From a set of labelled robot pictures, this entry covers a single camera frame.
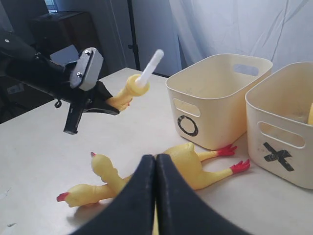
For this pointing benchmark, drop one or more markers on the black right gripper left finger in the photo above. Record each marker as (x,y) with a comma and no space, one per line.
(131,212)

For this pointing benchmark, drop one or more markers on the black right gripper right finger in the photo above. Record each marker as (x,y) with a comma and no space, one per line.
(180,211)

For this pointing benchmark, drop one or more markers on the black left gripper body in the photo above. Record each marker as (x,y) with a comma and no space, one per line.
(59,88)

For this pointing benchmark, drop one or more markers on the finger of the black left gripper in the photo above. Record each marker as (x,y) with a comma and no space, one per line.
(97,100)

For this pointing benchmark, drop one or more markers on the broken chicken head with squeaker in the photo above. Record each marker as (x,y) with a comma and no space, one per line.
(137,85)

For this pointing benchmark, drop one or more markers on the small yellow rubber chicken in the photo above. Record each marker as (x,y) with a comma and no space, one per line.
(189,165)

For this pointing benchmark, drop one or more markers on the headless yellow chicken body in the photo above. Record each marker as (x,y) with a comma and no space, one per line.
(306,118)

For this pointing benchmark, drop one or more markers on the large yellow rubber chicken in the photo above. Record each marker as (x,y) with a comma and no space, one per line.
(102,166)

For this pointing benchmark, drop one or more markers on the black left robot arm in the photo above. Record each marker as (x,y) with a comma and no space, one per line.
(22,62)

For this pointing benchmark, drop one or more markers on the dark wooden cabinet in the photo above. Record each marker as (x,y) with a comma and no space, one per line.
(55,31)

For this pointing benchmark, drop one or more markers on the black light stand pole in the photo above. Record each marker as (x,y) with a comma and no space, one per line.
(133,46)

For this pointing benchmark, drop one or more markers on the cream bin with O mark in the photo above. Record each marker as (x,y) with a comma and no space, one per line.
(208,97)

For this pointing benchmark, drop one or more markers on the white backdrop cloth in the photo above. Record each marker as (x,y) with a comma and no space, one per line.
(190,30)

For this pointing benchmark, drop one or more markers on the cream bin with X mark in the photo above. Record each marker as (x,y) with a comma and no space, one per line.
(276,141)

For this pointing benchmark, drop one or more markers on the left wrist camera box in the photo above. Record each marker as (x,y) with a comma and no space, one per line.
(86,70)

